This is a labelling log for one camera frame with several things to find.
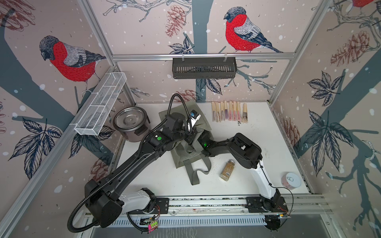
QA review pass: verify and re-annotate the glass spice jar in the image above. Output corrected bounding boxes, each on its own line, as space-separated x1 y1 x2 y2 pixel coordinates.
219 160 235 181

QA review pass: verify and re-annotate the white round tin can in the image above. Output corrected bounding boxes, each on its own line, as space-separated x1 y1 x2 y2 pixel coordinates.
281 173 301 190

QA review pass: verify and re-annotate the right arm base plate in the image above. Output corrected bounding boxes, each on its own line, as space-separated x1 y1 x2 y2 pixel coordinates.
245 196 289 213

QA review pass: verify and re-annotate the purple folding fan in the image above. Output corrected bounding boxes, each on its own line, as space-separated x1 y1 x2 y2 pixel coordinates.
224 101 229 120

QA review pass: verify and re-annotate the black hanging shelf basket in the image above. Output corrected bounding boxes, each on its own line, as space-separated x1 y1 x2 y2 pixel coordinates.
172 57 237 79

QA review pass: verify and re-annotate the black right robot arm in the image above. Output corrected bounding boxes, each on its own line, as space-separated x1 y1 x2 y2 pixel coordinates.
197 131 289 214

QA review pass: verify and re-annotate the white wire mesh basket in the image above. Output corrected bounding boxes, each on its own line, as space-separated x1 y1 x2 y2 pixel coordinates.
74 72 127 136

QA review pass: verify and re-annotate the black corrugated cable hose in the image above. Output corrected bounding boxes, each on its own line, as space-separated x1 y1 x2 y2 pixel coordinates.
66 93 192 233

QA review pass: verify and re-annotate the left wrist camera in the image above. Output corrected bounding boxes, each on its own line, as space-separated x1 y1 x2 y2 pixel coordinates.
190 110 201 128

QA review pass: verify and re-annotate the olive green tote bag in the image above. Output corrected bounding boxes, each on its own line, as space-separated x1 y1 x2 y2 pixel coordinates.
171 101 211 185

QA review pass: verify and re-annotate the aluminium mounting rail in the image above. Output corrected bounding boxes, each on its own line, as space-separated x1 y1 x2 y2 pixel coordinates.
156 194 333 217

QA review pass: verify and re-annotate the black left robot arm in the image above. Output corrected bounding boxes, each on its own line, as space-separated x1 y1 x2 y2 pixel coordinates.
85 110 201 228

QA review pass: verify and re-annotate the pink circuit board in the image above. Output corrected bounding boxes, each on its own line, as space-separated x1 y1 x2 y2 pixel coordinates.
140 218 159 233

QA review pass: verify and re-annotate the grey white folding fan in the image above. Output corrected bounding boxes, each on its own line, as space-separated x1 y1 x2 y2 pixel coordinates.
242 103 248 124

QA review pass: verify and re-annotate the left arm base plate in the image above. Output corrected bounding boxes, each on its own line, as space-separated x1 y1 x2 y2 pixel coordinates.
129 197 169 215

